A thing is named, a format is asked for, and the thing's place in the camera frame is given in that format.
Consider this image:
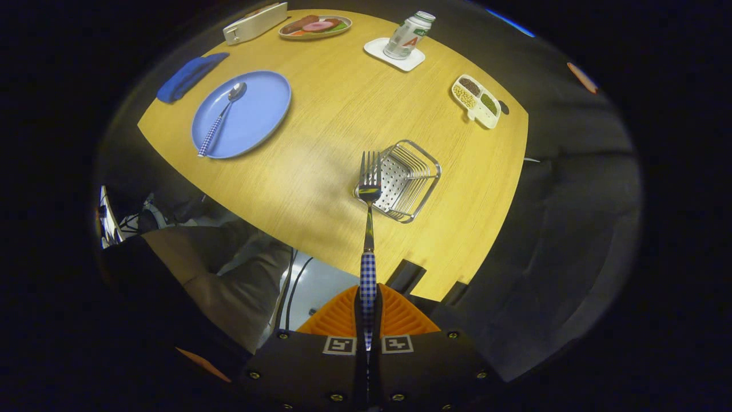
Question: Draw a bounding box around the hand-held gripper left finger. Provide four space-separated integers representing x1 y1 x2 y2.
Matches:
246 284 369 412

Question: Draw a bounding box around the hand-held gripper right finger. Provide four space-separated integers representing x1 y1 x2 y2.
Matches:
369 284 494 412

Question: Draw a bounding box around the fork with checked blue handle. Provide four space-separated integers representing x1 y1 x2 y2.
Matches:
356 150 383 351

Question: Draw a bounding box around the person's khaki trouser leg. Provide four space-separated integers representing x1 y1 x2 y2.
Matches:
142 220 293 354

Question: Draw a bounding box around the black and white equipment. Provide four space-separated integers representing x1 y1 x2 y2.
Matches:
99 185 168 250

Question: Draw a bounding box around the blue round plate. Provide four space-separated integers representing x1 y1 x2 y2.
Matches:
191 70 292 159

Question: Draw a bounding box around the white divided snack dish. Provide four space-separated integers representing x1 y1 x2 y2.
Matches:
451 74 502 129

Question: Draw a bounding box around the blue folded towel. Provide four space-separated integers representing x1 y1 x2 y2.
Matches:
157 52 230 104

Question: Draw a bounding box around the white square coaster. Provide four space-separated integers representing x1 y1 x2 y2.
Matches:
364 37 425 72

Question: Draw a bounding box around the white and green drink bottle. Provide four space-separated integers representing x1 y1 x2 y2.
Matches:
383 11 436 60

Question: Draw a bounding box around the white oval food plate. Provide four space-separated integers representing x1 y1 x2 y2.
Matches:
279 14 353 40

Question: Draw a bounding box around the brown meat piece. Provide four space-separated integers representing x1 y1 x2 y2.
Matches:
281 15 320 34

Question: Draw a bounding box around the white toaster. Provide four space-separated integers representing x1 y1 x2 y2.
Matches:
223 2 288 46

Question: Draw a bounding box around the black cable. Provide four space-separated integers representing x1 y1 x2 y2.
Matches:
282 248 299 331
286 257 315 331

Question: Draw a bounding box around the metal wire basket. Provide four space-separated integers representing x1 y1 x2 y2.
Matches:
353 140 442 224

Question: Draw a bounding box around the spoon with checked blue handle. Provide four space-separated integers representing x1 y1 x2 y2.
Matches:
197 82 248 157

